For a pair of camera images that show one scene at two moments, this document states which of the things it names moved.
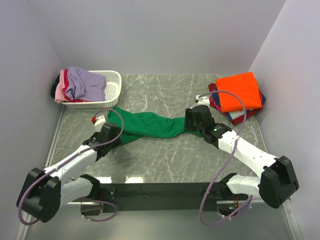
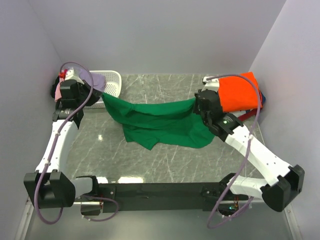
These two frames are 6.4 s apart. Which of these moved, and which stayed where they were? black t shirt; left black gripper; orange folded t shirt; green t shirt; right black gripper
Moved: green t shirt; right black gripper; left black gripper
Stayed: orange folded t shirt; black t shirt
